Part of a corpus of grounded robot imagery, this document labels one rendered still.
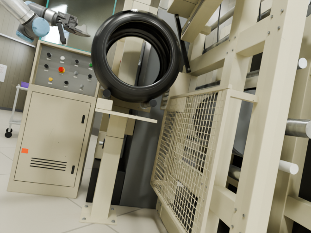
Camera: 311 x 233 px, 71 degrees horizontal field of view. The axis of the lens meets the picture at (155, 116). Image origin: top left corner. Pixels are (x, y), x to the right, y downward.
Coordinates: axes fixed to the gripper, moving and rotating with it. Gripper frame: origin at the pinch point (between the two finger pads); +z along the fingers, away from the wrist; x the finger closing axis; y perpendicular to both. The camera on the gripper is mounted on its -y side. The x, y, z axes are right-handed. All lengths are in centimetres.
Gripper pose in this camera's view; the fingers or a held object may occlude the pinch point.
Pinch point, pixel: (88, 36)
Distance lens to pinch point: 147.0
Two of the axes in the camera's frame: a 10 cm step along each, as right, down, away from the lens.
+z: 9.2, 3.1, 2.2
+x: -2.2, -0.2, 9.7
